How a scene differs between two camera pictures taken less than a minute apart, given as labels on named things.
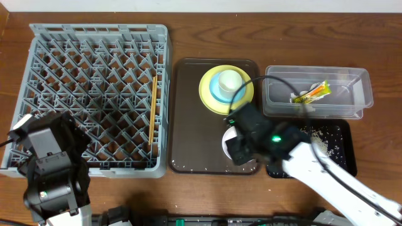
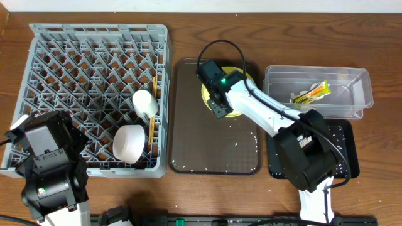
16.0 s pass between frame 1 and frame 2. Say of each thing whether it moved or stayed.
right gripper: moved
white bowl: moved
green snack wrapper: stayed
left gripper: stayed
